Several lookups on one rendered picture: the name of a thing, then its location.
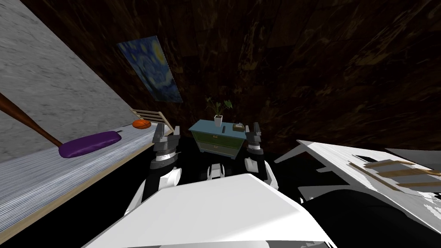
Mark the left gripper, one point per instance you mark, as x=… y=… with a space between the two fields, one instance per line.
x=166 y=145

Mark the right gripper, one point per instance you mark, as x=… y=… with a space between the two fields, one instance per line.
x=253 y=139

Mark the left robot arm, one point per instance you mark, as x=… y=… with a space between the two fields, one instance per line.
x=162 y=177

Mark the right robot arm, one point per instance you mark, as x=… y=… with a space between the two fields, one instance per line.
x=256 y=163

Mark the blue and green dresser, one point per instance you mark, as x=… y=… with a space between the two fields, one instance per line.
x=215 y=139

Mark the blue starry night painting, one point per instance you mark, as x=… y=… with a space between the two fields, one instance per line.
x=151 y=67

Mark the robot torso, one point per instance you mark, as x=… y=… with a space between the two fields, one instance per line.
x=220 y=210

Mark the white wooden desk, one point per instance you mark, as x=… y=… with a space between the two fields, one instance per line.
x=344 y=158

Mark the bed with grey striped cover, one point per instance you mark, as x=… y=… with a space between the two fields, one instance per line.
x=41 y=174

